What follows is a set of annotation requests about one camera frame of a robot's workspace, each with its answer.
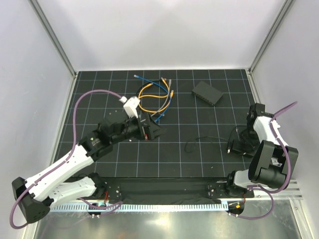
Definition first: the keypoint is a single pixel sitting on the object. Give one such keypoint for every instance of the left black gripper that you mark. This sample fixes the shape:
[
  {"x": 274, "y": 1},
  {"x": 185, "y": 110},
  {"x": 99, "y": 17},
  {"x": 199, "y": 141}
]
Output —
[{"x": 151, "y": 130}]

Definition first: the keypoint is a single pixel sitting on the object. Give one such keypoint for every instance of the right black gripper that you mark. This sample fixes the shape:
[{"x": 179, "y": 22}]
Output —
[{"x": 244, "y": 137}]

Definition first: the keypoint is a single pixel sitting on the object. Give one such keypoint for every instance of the black network switch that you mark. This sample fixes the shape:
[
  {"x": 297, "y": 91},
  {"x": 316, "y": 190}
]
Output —
[{"x": 207, "y": 93}]

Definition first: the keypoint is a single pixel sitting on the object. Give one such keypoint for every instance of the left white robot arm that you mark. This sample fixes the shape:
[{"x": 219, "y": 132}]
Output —
[{"x": 37, "y": 195}]

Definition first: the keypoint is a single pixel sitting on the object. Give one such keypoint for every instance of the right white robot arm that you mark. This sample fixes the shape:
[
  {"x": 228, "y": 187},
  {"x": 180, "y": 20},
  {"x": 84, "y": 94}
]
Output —
[{"x": 273, "y": 160}]

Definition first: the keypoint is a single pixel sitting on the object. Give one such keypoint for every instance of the black power adapter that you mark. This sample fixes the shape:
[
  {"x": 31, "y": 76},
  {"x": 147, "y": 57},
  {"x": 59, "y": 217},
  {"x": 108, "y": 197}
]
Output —
[{"x": 241, "y": 148}]

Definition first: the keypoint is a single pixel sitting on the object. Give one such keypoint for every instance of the black grid mat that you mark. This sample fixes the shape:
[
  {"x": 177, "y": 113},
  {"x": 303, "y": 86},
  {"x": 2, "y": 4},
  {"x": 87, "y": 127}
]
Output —
[{"x": 197, "y": 133}]

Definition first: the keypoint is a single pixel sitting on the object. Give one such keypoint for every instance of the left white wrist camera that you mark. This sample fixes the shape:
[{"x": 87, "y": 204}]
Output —
[{"x": 130, "y": 106}]

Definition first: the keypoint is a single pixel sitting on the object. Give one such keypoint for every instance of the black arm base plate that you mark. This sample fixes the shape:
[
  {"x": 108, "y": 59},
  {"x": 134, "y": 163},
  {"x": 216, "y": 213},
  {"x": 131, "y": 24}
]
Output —
[{"x": 171, "y": 191}]

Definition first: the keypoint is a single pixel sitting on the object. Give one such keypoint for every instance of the slotted cable duct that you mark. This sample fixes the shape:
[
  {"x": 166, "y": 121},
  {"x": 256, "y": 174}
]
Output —
[{"x": 82, "y": 207}]

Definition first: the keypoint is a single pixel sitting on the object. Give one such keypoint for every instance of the right aluminium frame post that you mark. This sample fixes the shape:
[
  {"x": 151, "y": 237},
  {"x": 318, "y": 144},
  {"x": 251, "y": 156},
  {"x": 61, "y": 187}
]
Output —
[{"x": 283, "y": 12}]

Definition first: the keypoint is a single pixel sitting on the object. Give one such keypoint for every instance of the aluminium frame post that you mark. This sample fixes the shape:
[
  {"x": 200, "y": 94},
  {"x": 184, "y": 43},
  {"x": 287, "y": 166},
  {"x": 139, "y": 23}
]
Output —
[
  {"x": 51, "y": 34},
  {"x": 283, "y": 12}
]

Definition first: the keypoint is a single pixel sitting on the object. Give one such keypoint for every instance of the left aluminium frame post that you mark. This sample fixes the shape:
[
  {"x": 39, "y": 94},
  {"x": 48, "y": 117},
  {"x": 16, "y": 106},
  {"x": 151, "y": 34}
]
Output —
[{"x": 51, "y": 34}]

